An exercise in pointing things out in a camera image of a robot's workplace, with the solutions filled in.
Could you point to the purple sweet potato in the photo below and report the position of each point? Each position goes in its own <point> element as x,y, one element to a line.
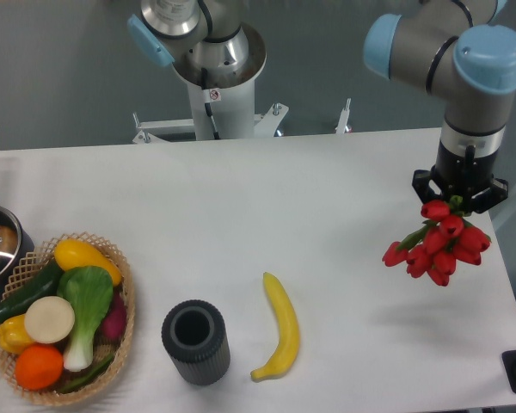
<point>114,324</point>

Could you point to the green bok choy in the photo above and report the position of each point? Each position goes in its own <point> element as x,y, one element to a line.
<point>89,291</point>

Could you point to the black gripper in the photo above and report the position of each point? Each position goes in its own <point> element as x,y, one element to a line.
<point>468,176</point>

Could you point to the yellow squash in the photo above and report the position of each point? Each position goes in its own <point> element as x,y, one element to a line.
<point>71,253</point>

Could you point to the white round radish slice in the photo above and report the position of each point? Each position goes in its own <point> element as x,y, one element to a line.
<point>49,320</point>

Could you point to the green cucumber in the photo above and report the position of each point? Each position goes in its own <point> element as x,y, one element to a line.
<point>44,284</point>

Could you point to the red tulip bouquet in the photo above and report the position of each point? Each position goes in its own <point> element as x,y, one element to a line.
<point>445,239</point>

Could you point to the yellow bell pepper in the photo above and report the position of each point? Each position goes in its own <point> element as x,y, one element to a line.
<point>14,338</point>

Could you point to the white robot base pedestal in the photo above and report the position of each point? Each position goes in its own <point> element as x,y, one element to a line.
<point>220,80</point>

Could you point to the woven wicker basket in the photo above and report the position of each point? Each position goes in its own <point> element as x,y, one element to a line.
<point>28,267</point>

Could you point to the green chili pepper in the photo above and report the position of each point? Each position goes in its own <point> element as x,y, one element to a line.
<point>89,377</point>

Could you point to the orange fruit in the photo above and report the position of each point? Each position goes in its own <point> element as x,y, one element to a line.
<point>38,367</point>

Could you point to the dark grey ribbed vase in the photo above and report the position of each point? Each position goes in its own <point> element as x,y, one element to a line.
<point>194,336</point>

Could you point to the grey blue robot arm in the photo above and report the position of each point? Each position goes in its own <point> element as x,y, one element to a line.
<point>450,49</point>

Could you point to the yellow banana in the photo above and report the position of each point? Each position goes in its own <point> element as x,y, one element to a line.
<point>287,349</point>

